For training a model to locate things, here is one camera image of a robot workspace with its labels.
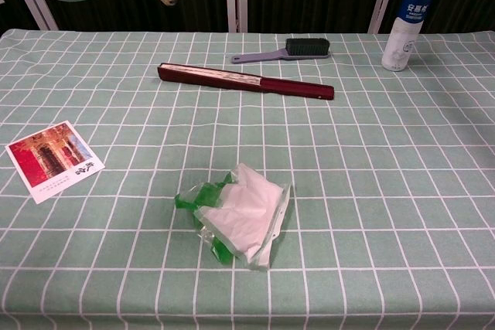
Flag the green checked tablecloth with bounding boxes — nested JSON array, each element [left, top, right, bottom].
[[0, 28, 495, 330]]

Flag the grey brush black bristles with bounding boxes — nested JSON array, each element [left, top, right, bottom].
[[230, 37, 332, 65]]

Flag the dark red folded fan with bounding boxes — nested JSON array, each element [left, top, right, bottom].
[[156, 62, 336, 102]]

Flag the white bottle blue cap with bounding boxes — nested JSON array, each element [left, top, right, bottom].
[[381, 0, 442, 73]]

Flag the clear bag white green contents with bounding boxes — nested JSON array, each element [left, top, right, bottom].
[[173, 162, 293, 272]]

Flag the red picture postcard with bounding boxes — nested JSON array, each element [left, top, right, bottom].
[[5, 120, 106, 205]]

